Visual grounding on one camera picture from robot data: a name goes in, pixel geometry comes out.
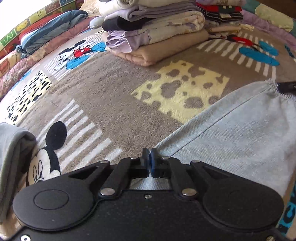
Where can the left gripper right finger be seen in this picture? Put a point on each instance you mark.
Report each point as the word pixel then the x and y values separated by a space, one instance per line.
pixel 172 169

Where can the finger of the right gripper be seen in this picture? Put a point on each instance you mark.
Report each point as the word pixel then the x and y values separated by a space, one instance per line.
pixel 287 87

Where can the purple floral quilt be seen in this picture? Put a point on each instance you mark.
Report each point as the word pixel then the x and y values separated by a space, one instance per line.
pixel 19 70

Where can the blue folded blanket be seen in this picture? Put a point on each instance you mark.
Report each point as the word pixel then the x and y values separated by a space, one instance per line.
pixel 50 30

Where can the floral folded sheet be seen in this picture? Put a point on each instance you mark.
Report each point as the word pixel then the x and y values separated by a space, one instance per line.
pixel 166 27

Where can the Mickey Mouse fleece blanket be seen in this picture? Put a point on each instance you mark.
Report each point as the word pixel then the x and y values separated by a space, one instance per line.
pixel 88 109

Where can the dark grey folded pants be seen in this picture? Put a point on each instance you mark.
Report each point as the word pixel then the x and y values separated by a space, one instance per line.
pixel 17 145

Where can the colourful alphabet play mat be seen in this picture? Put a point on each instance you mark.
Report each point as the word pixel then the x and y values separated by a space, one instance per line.
pixel 18 15

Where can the light grey sweatpants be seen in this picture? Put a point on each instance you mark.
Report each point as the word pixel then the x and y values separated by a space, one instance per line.
pixel 249 133

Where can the tan folded blanket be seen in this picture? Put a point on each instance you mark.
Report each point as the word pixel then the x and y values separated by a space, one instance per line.
pixel 148 55

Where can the black striped folded garment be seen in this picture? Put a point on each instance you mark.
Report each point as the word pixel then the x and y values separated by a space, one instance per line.
pixel 221 13

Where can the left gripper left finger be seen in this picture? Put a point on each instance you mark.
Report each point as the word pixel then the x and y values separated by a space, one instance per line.
pixel 123 173

